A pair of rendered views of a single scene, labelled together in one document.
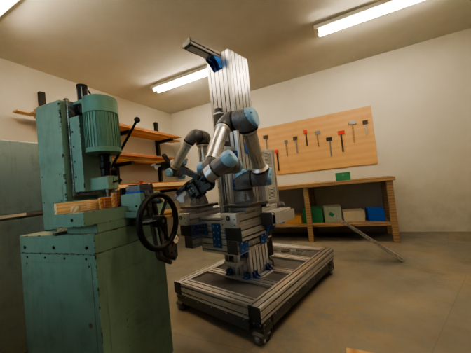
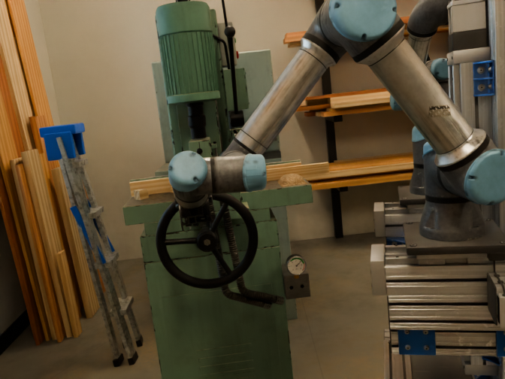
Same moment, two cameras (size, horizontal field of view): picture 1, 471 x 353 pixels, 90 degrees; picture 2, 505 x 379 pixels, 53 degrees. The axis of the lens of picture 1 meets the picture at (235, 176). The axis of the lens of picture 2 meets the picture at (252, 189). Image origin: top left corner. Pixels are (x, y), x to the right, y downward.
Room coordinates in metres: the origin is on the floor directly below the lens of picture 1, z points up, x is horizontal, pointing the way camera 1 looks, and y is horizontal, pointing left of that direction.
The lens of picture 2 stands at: (0.70, -0.93, 1.20)
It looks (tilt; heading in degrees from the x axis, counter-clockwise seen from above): 10 degrees down; 65
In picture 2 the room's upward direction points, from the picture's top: 6 degrees counter-clockwise
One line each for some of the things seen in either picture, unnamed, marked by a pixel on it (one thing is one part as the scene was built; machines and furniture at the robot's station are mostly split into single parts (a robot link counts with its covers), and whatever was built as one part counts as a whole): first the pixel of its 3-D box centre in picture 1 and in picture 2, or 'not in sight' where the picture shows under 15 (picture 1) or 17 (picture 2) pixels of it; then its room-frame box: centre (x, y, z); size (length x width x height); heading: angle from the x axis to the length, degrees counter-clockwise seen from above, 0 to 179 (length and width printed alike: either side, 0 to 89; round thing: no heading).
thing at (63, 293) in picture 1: (101, 305); (223, 319); (1.34, 0.82, 0.35); 0.58 x 0.45 x 0.71; 68
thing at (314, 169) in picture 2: (131, 200); (249, 177); (1.44, 0.65, 0.92); 0.55 x 0.02 x 0.04; 158
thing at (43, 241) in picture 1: (95, 233); (211, 220); (1.35, 0.83, 0.76); 0.57 x 0.45 x 0.09; 68
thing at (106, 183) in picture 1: (104, 184); (201, 151); (1.31, 0.73, 1.03); 0.14 x 0.07 x 0.09; 68
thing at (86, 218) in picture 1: (130, 210); (219, 201); (1.30, 0.60, 0.87); 0.61 x 0.30 x 0.06; 158
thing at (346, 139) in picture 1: (307, 145); not in sight; (4.01, -1.28, 1.50); 2.00 x 0.04 x 0.90; 64
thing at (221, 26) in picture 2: not in sight; (227, 45); (1.55, 0.96, 1.40); 0.10 x 0.06 x 0.16; 68
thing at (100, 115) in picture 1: (101, 127); (188, 55); (1.30, 0.71, 1.35); 0.18 x 0.18 x 0.31
